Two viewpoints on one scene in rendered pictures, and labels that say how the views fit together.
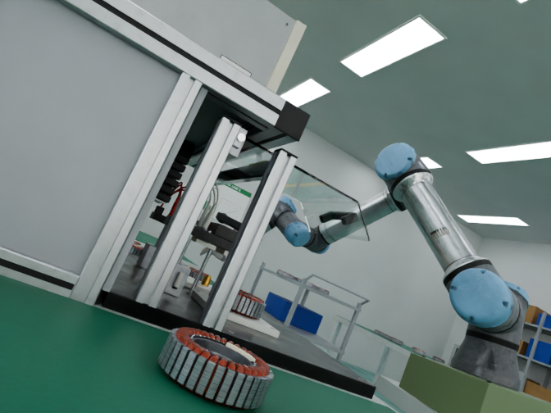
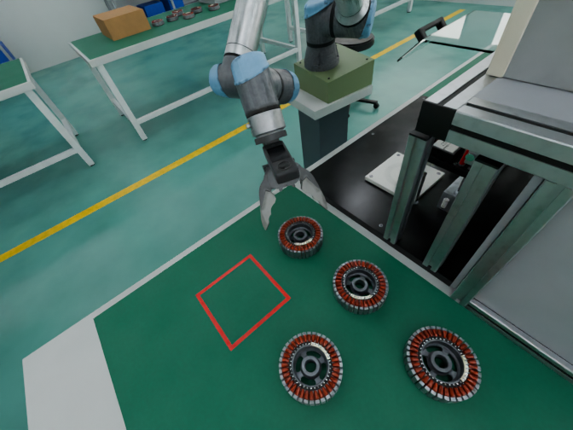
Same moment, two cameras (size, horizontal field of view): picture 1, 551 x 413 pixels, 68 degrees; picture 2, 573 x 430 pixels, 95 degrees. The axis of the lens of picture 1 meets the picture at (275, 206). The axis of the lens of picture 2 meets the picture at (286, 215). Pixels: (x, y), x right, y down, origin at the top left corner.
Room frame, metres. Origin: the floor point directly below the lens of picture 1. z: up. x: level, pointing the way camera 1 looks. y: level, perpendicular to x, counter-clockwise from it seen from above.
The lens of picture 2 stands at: (1.49, 0.54, 1.31)
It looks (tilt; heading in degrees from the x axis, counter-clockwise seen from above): 49 degrees down; 260
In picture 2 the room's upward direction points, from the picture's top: 11 degrees counter-clockwise
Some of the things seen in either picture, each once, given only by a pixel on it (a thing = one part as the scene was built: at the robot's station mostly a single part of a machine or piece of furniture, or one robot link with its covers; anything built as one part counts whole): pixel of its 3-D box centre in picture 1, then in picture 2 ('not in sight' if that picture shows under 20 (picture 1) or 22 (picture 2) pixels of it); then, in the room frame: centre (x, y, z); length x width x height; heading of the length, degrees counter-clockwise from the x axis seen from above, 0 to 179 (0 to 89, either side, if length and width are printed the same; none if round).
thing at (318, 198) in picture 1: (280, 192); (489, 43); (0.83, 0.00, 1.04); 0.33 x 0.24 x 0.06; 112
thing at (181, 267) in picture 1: (169, 274); not in sight; (0.78, 0.13, 0.80); 0.07 x 0.05 x 0.06; 22
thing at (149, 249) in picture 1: (152, 257); (458, 195); (1.01, 0.22, 0.80); 0.07 x 0.05 x 0.06; 22
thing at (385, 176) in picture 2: (203, 287); (403, 176); (1.06, 0.08, 0.78); 0.15 x 0.15 x 0.01; 22
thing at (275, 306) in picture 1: (289, 329); not in sight; (3.68, -0.55, 0.51); 1.01 x 0.60 x 1.01; 22
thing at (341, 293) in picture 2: (141, 253); (359, 285); (1.33, 0.33, 0.77); 0.11 x 0.11 x 0.04
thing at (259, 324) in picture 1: (232, 311); not in sight; (0.83, -0.01, 0.78); 0.15 x 0.15 x 0.01; 22
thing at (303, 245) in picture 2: (193, 274); (300, 236); (1.40, 0.16, 0.77); 0.11 x 0.11 x 0.04
